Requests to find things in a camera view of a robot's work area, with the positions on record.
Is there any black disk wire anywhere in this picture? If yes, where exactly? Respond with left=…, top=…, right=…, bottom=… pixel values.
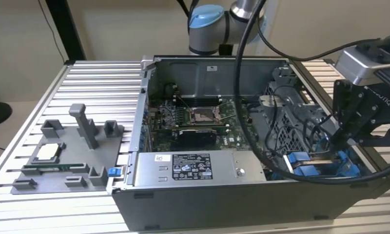
left=298, top=114, right=342, bottom=156

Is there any blue disk wire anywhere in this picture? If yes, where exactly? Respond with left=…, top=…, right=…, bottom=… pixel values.
left=312, top=133, right=334, bottom=156

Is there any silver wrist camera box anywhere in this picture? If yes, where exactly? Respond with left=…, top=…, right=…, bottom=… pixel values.
left=335, top=47, right=390, bottom=86

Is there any black graphics card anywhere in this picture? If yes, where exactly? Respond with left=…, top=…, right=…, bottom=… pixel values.
left=172, top=128, right=218, bottom=149

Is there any hard disk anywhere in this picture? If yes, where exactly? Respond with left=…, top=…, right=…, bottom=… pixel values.
left=295, top=166, right=359, bottom=176
left=288, top=151, right=355, bottom=169

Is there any metal socket cover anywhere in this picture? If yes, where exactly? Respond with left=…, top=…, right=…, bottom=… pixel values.
left=215, top=98, right=243, bottom=120

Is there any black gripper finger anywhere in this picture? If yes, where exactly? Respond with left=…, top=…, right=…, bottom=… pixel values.
left=332, top=79, right=356, bottom=147
left=350, top=126, right=390, bottom=147

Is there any dark grey PC case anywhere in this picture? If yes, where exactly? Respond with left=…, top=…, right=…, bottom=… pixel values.
left=106, top=55, right=390, bottom=231

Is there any black RAM slot bank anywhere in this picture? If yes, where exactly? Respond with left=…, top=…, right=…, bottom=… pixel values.
left=179, top=95, right=223, bottom=103

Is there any black post behind case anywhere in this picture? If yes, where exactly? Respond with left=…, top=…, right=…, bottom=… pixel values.
left=219, top=44, right=235, bottom=56

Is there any green motherboard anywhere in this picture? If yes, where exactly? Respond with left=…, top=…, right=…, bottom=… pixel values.
left=148, top=96, right=264, bottom=152

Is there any grey metal disk bay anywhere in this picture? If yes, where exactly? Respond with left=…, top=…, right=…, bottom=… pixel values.
left=251, top=80, right=346, bottom=156

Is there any grey parts rack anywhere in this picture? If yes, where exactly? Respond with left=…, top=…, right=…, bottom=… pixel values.
left=11, top=103, right=127, bottom=195

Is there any thin black wall cable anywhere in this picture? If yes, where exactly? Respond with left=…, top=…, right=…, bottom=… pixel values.
left=38, top=0, right=70, bottom=64

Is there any CPU socket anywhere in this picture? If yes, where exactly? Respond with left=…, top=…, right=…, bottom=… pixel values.
left=191, top=106, right=222, bottom=124

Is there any silver power supply unit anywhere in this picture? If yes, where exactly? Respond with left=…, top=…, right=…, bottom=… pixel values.
left=134, top=150, right=268, bottom=187

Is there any green RAM stick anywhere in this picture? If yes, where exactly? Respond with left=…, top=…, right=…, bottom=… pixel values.
left=23, top=163, right=87, bottom=171

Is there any silver CPU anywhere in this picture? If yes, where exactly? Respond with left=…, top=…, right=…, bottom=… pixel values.
left=35, top=143, right=62, bottom=161

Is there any thin black case wire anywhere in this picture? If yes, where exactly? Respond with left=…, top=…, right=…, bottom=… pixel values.
left=266, top=85, right=300, bottom=156

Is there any black frame pole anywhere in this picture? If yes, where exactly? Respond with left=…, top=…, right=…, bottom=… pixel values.
left=46, top=0, right=87, bottom=61

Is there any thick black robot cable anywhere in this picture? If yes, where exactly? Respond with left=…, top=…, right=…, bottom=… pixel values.
left=259, top=9, right=384, bottom=61
left=236, top=0, right=390, bottom=182

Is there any thin metal locking lever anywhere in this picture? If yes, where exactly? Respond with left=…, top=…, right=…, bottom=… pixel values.
left=176, top=94, right=194, bottom=109

